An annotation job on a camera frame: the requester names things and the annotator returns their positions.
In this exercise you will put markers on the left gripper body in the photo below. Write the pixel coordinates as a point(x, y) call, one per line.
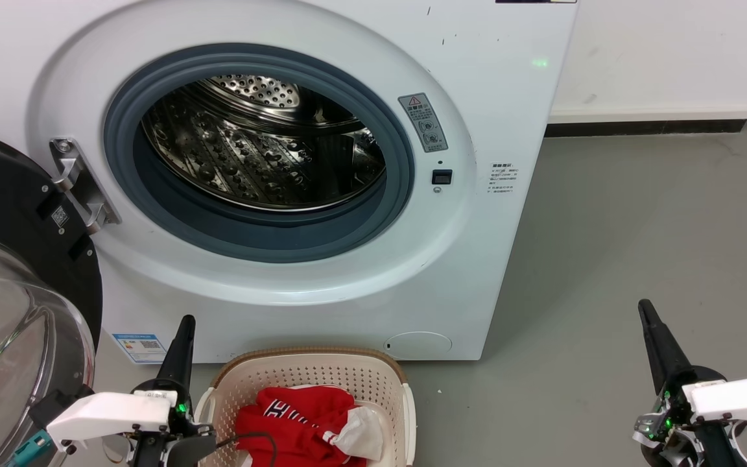
point(179, 447)

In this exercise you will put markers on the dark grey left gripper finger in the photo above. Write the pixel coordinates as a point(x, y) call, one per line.
point(174, 363)
point(189, 350)

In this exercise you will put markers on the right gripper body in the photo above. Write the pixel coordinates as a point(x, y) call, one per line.
point(672, 421)

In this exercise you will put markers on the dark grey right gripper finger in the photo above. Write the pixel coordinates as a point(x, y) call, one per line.
point(672, 357)
point(657, 357)

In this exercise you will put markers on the red jersey with white lettering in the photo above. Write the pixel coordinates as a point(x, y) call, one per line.
point(296, 428)

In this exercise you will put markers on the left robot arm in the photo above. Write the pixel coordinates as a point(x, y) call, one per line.
point(52, 405)

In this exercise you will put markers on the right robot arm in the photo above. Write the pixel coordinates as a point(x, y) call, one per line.
point(720, 447)

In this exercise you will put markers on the beige perforated laundry basket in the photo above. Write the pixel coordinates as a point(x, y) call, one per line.
point(308, 373)

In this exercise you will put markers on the white front-loading washing machine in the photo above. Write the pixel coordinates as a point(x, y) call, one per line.
point(509, 259)

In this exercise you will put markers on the perforated steel washing machine drum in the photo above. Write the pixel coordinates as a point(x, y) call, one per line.
point(250, 162)

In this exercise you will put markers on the black-rimmed glass washing machine door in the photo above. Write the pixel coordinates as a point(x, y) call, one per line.
point(4, 188)

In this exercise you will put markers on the blue energy label sticker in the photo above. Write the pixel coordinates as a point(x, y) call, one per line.
point(140, 347)

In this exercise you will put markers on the grey rubber door gasket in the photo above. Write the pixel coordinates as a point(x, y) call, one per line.
point(257, 237)

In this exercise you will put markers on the white cloth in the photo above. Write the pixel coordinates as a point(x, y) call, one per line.
point(364, 431)

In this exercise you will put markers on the white QR code sticker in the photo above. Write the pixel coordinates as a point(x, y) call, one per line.
point(59, 216)

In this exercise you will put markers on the silver metal door hinge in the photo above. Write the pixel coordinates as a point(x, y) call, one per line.
point(78, 181)

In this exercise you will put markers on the round white filter cover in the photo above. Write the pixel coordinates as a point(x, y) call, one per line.
point(417, 345)

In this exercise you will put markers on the small printed text sticker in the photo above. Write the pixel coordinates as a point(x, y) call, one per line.
point(502, 178)

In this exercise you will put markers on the black door latch socket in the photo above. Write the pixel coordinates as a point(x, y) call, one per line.
point(442, 177)

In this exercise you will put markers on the grey warning sticker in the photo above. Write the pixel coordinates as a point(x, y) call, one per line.
point(423, 123)

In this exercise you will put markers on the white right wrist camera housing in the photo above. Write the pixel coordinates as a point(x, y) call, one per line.
point(736, 395)

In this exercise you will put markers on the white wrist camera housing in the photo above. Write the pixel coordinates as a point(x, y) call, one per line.
point(107, 412)
point(736, 395)

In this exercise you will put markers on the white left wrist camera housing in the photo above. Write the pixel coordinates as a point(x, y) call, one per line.
point(107, 412)

